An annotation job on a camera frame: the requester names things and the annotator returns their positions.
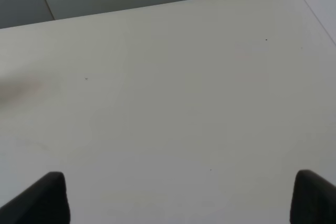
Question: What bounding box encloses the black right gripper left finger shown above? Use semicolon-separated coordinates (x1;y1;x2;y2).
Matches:
1;172;71;223

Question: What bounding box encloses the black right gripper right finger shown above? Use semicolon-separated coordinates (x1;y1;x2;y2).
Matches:
290;170;335;224

